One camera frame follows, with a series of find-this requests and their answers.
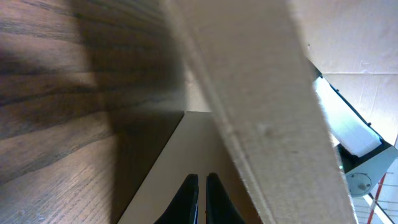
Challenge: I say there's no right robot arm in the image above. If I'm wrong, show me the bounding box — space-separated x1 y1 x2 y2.
314 69 397 197

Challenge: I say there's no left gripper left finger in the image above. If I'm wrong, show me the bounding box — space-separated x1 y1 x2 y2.
155 174 199 224

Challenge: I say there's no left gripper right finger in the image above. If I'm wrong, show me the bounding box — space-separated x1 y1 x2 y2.
206 173 245 224

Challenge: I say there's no cardboard box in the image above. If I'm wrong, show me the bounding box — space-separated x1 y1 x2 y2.
121 0 357 223

